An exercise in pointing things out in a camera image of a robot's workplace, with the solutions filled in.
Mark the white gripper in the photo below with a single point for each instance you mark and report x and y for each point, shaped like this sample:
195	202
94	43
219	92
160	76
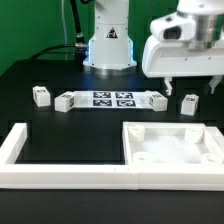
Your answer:
185	46

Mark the white square table top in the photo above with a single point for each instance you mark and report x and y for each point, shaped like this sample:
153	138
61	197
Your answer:
149	143

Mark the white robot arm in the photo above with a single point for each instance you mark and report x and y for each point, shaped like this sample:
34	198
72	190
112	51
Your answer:
110	50

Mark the white U-shaped fence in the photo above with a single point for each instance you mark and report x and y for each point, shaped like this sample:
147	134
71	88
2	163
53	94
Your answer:
39	176

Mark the white marker tag sheet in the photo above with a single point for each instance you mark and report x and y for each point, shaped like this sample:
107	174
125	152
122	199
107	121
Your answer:
111	100

